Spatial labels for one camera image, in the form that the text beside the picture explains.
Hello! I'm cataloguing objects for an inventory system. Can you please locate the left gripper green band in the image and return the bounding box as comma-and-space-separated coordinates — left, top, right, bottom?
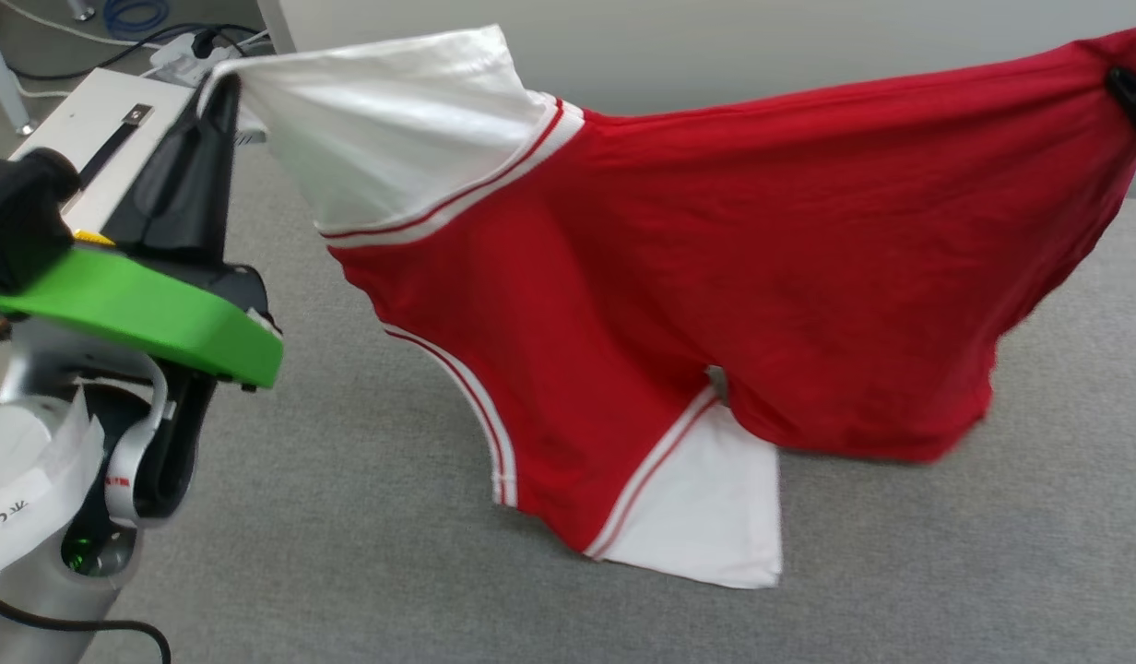
0, 72, 285, 389

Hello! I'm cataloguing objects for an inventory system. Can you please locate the red and white garment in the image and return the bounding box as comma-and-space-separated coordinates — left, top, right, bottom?
199, 25, 1136, 590

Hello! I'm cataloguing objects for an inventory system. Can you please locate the white power strip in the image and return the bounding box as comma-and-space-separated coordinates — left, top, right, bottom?
148, 28, 276, 86

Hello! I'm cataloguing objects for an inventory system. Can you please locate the white instrument box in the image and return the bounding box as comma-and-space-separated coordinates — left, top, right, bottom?
10, 67, 202, 243

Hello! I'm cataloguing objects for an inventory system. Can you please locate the grey metal table leg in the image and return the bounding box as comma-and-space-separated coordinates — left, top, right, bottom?
0, 0, 36, 136

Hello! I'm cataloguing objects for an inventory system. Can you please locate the grey fabric sofa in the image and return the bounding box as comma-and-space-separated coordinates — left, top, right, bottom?
79, 138, 1136, 664

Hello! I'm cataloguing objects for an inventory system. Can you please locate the black box carrying handle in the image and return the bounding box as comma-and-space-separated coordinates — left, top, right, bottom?
77, 104, 155, 191

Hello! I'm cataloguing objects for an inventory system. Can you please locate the blue coiled cable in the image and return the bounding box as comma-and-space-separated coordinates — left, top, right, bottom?
102, 0, 173, 34

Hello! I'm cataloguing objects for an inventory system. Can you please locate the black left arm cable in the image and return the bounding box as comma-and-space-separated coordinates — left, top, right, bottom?
0, 586, 173, 664

